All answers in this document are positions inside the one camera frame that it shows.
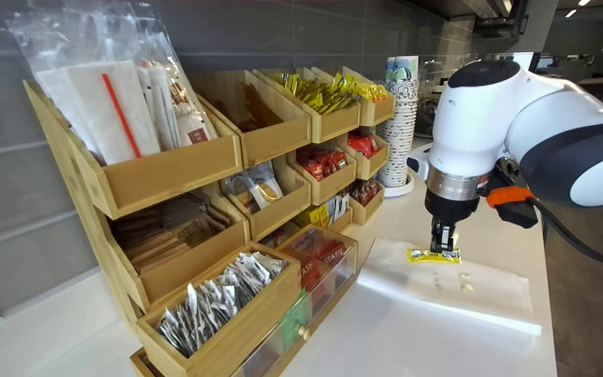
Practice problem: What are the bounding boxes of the silver sachets in bin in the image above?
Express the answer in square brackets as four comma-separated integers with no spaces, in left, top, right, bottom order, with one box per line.
[158,249,286,356]

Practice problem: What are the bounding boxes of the stack of patterned paper cups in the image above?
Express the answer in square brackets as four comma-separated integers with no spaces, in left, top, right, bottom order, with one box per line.
[378,54,419,187]

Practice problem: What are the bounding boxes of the white paper towel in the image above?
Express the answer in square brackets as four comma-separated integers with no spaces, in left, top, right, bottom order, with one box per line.
[363,240,542,336]

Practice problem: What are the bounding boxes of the yellow sachets in top bin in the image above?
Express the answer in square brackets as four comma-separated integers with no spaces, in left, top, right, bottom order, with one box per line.
[275,73,388,116]

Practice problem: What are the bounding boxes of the red sachets in middle bin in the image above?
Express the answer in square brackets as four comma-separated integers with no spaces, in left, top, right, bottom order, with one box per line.
[295,145,347,181]

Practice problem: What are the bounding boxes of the clear acrylic tea box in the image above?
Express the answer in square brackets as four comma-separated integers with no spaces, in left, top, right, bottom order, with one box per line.
[232,227,358,377]

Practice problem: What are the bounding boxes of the brown napkins in bin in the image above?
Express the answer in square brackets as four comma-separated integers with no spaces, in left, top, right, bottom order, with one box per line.
[112,195,235,272]

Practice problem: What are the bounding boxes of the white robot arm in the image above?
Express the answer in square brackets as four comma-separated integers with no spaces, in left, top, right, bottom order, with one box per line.
[407,61,603,256]

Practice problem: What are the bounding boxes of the clear bag of napkins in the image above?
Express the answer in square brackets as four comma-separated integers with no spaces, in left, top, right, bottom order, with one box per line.
[7,0,162,166]

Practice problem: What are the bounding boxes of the yellow mayonnaise sachet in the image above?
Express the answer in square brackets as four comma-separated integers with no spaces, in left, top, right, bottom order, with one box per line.
[407,247,461,264]

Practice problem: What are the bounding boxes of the white round cup tray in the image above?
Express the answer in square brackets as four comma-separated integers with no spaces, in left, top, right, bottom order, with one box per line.
[384,177,415,199]

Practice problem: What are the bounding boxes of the bag of wooden stirrers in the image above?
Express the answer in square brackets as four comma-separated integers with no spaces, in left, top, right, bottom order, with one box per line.
[139,30,216,151]

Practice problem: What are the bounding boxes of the orange and black robot cable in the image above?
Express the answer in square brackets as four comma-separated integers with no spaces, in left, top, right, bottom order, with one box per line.
[484,159,603,274]

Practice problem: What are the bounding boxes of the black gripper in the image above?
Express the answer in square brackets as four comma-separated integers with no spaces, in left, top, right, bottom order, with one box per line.
[425,190,478,256]

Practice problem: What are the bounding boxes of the wooden condiment organizer rack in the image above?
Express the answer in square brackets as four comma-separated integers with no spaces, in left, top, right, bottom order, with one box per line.
[26,67,394,377]

